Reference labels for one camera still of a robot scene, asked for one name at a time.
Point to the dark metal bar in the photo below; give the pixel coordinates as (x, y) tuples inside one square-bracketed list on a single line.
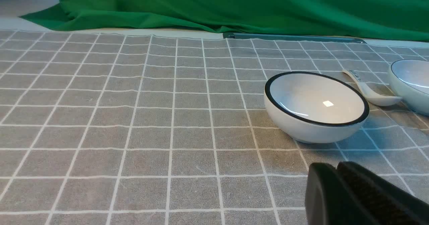
[(277, 37)]

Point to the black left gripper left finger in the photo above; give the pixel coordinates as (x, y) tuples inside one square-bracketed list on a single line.
[(328, 201)]

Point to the pale bowl thin rim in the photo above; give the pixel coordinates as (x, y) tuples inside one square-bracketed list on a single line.
[(409, 79)]

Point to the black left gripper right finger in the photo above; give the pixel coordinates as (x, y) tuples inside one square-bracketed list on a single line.
[(384, 202)]

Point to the white spoon with characters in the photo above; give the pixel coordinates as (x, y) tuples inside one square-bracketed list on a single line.
[(369, 94)]

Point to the white bowl black rim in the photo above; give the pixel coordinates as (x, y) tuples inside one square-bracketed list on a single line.
[(314, 108)]

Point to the green backdrop cloth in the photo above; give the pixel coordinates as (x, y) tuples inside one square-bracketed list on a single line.
[(375, 19)]

